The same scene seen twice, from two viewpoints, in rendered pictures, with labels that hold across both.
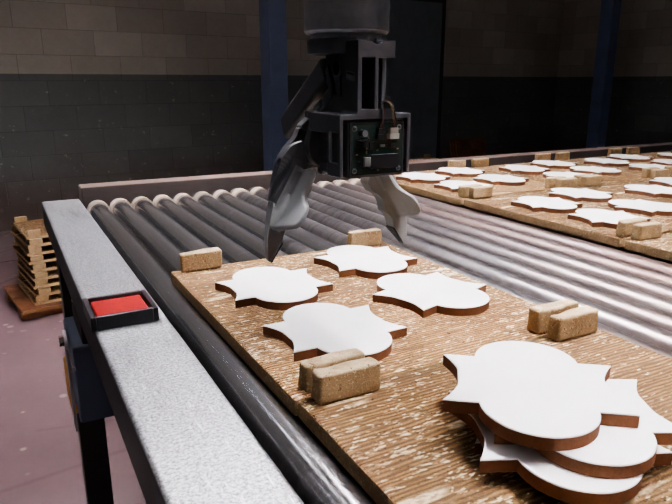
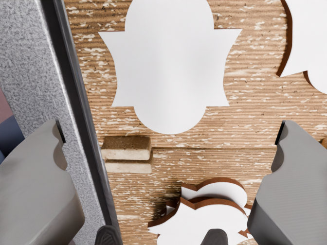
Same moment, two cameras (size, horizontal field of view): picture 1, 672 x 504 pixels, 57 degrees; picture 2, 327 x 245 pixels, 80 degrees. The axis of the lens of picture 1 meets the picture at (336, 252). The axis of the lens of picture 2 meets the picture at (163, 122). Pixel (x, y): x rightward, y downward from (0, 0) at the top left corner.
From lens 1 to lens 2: 0.65 m
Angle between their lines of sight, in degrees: 104
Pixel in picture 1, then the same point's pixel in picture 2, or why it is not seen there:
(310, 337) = (135, 86)
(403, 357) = (195, 132)
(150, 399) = (8, 70)
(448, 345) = (242, 131)
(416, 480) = (130, 210)
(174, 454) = not seen: hidden behind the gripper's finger
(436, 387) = (186, 169)
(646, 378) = not seen: hidden behind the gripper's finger
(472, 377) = (174, 223)
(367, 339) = (180, 113)
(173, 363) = (15, 8)
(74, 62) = not seen: outside the picture
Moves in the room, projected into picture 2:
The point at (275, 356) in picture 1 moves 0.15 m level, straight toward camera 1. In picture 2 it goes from (101, 86) to (81, 175)
